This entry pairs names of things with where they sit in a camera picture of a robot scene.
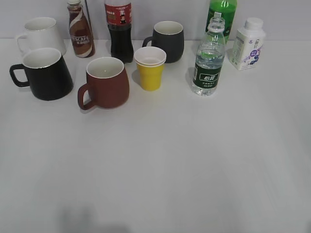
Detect cola bottle red label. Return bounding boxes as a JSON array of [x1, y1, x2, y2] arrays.
[[104, 0, 134, 63]]

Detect brown-red ceramic mug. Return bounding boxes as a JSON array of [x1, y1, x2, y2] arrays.
[[77, 57, 129, 111]]

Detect white yogurt drink carton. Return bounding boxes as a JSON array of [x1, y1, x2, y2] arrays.
[[229, 17, 266, 70]]

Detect clear water bottle green label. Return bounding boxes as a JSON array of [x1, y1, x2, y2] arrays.
[[192, 17, 225, 96]]

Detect black flared mug gold rim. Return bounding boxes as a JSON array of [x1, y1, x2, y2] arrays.
[[9, 48, 73, 101]]

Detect Nescafe coffee bottle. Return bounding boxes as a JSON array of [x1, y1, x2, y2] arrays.
[[67, 0, 95, 58]]

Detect green soda bottle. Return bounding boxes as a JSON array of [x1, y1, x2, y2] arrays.
[[205, 0, 238, 43]]

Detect white ceramic mug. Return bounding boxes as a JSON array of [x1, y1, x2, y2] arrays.
[[15, 17, 67, 55]]

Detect round black ceramic mug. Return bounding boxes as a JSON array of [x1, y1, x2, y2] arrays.
[[142, 20, 184, 63]]

